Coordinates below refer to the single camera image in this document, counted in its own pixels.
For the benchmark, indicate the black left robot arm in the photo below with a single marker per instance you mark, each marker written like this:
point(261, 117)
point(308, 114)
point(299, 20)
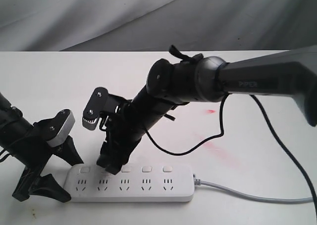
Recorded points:
point(5, 128)

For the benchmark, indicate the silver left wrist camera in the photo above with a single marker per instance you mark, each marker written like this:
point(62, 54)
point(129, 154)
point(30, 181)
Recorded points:
point(60, 128)

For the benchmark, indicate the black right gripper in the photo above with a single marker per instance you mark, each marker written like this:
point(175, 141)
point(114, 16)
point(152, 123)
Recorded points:
point(124, 124)

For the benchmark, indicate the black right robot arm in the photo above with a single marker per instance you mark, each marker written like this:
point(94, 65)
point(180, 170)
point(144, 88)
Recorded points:
point(207, 79)

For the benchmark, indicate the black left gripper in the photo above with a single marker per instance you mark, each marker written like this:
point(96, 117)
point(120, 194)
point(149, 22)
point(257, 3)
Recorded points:
point(29, 146)

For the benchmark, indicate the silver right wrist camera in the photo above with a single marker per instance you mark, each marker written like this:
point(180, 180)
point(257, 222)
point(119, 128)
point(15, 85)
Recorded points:
point(100, 105)

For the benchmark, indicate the white five-outlet power strip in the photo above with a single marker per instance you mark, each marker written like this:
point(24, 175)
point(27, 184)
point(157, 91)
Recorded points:
point(134, 183)

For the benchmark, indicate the grey backdrop cloth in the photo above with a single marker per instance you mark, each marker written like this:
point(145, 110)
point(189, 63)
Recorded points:
point(154, 25)

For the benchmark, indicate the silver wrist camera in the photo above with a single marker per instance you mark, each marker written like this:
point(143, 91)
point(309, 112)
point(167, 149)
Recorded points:
point(100, 105)
point(60, 128)

